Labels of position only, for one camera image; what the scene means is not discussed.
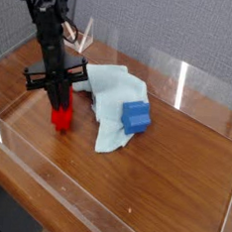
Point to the red plastic bar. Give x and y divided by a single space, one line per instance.
61 118

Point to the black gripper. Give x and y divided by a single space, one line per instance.
56 73

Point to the blue plastic block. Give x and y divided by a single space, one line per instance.
135 117

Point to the clear acrylic enclosure wall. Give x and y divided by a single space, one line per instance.
176 177

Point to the clear acrylic corner bracket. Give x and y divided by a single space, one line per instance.
74 39

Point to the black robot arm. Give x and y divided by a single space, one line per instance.
48 17

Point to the light blue cloth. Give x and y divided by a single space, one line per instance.
111 86

